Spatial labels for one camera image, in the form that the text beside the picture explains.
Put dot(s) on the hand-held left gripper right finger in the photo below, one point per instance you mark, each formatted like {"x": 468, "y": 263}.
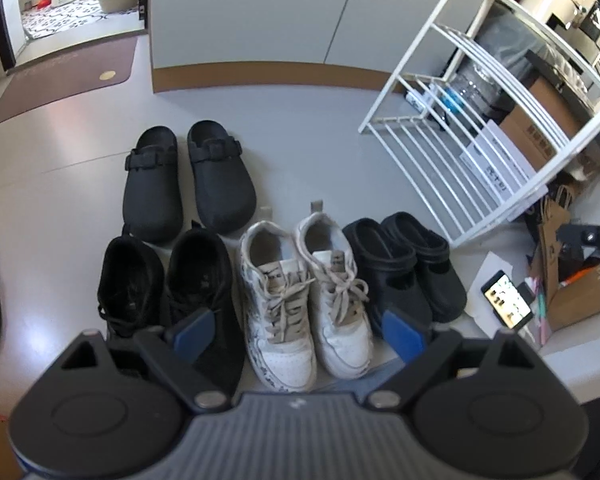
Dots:
{"x": 405, "y": 335}

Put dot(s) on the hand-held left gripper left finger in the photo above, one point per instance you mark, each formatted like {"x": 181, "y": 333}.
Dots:
{"x": 195, "y": 332}

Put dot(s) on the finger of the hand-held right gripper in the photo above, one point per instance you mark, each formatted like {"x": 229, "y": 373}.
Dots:
{"x": 595, "y": 237}

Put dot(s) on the white lace-up sneaker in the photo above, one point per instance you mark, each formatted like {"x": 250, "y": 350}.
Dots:
{"x": 345, "y": 350}
{"x": 280, "y": 360}

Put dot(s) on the black sneaker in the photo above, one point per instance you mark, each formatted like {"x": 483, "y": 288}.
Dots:
{"x": 130, "y": 280}
{"x": 200, "y": 270}

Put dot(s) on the white shoe rack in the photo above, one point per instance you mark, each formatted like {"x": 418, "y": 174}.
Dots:
{"x": 530, "y": 182}

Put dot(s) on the black buckle clog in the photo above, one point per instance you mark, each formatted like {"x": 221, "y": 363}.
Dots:
{"x": 152, "y": 195}
{"x": 222, "y": 185}

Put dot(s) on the brown paper bag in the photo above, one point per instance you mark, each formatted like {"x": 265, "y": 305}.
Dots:
{"x": 547, "y": 245}

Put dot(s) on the small cardboard box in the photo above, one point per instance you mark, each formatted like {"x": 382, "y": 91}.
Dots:
{"x": 580, "y": 300}

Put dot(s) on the black smartphone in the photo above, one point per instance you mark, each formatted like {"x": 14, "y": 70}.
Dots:
{"x": 507, "y": 300}

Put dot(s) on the brown cardboard box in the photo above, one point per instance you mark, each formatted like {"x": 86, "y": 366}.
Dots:
{"x": 535, "y": 120}

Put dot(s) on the clear water jug blue label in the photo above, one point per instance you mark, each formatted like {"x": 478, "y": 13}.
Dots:
{"x": 467, "y": 87}

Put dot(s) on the grey plastic bag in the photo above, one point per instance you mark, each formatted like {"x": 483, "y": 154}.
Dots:
{"x": 510, "y": 45}

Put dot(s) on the brown door mat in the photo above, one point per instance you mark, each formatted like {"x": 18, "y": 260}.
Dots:
{"x": 65, "y": 80}

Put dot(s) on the beige wash basin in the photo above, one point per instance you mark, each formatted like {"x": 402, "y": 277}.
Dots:
{"x": 115, "y": 4}

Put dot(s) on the red brush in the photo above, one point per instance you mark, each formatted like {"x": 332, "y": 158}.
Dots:
{"x": 42, "y": 2}

